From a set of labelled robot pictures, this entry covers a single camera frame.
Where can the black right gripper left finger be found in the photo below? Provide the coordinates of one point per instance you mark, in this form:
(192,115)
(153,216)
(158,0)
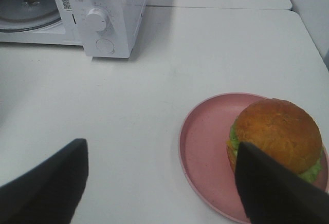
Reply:
(51,191)

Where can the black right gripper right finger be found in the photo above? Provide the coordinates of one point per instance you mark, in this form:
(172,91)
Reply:
(270,193)

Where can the toy hamburger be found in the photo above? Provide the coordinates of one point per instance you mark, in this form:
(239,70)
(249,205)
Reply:
(282,130)

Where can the pink round plate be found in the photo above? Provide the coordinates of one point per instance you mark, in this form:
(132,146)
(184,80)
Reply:
(202,148)

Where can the round white door button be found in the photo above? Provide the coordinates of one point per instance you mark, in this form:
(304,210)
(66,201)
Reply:
(105,46)

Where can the white timer knob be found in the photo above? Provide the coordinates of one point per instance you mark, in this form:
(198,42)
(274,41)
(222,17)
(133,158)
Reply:
(97,19)

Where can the white microwave oven body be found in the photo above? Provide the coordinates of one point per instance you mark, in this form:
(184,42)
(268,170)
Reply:
(125,17)

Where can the glass microwave turntable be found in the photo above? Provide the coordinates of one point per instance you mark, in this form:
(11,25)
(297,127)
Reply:
(25,15)

